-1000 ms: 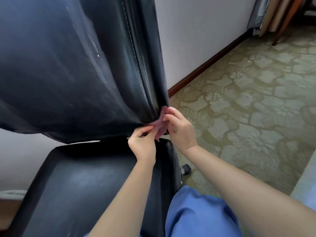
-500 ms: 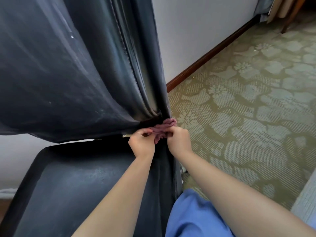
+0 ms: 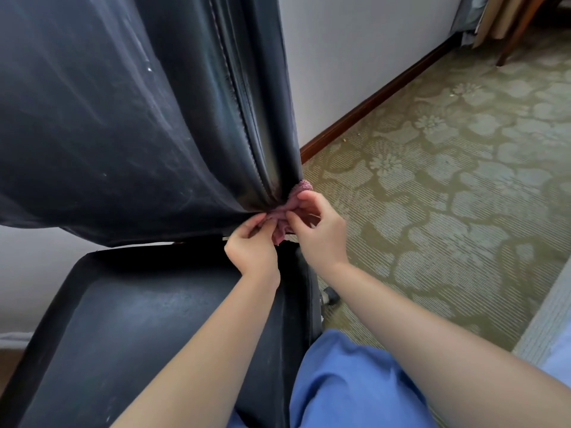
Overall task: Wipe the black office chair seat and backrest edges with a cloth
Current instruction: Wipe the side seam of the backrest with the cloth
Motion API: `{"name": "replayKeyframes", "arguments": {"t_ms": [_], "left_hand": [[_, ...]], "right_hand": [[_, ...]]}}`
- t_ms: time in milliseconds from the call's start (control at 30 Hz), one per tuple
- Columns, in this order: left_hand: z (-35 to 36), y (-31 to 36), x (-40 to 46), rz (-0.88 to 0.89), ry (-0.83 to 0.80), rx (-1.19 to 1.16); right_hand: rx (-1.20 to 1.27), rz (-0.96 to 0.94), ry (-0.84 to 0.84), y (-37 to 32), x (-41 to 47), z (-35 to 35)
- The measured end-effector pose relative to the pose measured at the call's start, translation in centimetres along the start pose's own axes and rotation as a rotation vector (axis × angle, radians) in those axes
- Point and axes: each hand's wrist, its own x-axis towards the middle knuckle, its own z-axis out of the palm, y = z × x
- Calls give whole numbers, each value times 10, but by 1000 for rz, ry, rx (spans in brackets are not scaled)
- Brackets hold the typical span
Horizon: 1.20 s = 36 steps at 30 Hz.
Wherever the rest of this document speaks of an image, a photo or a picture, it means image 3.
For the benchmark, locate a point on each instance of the grey curtain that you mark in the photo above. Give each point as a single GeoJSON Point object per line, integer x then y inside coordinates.
{"type": "Point", "coordinates": [470, 13]}

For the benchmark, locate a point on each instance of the blue trousers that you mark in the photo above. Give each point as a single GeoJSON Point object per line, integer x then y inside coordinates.
{"type": "Point", "coordinates": [348, 387]}

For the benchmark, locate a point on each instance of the person's right hand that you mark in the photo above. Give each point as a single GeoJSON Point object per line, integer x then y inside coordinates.
{"type": "Point", "coordinates": [328, 240]}

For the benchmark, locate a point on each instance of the person's left forearm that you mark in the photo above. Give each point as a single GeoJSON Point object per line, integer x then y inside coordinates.
{"type": "Point", "coordinates": [200, 361]}

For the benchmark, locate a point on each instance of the black leather chair backrest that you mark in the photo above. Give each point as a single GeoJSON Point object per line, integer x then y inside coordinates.
{"type": "Point", "coordinates": [111, 106]}

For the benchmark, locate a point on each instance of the person's right forearm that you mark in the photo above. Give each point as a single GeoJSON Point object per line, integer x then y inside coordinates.
{"type": "Point", "coordinates": [446, 352]}

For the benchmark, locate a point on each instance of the white sheer curtain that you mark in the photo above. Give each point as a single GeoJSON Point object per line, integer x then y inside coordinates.
{"type": "Point", "coordinates": [15, 340]}

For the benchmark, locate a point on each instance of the person's left hand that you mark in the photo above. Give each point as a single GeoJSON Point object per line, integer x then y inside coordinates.
{"type": "Point", "coordinates": [254, 254]}

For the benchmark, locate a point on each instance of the brown curtain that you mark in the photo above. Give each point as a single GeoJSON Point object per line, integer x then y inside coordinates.
{"type": "Point", "coordinates": [499, 13]}

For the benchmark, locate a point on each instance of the wooden furniture leg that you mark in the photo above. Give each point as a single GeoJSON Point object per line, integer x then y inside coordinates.
{"type": "Point", "coordinates": [519, 28]}

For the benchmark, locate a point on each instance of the pink cleaning cloth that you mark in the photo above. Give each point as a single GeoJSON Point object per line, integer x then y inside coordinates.
{"type": "Point", "coordinates": [292, 202]}

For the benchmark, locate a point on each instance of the dark wooden baseboard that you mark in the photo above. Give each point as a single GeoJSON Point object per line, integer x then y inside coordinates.
{"type": "Point", "coordinates": [379, 95]}

